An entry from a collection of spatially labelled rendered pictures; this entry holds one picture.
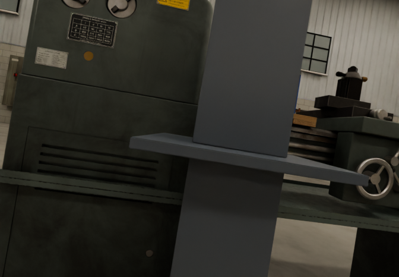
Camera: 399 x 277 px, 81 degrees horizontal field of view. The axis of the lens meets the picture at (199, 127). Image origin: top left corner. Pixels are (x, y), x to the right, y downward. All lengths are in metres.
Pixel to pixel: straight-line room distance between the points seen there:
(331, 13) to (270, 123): 9.75
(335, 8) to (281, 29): 9.85
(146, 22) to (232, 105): 0.51
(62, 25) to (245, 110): 0.68
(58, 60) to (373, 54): 10.38
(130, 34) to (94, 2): 0.15
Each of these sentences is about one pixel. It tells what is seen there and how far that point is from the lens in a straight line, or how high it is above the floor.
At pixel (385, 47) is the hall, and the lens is 11.11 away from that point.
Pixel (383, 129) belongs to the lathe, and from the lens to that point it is 1.09.
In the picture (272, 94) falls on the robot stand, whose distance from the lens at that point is 0.51.
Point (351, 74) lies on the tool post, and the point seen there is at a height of 1.13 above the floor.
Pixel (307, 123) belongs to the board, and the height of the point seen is 0.87.
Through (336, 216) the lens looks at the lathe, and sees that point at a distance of 1.02.
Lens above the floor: 0.78
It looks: 1 degrees up
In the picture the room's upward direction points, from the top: 9 degrees clockwise
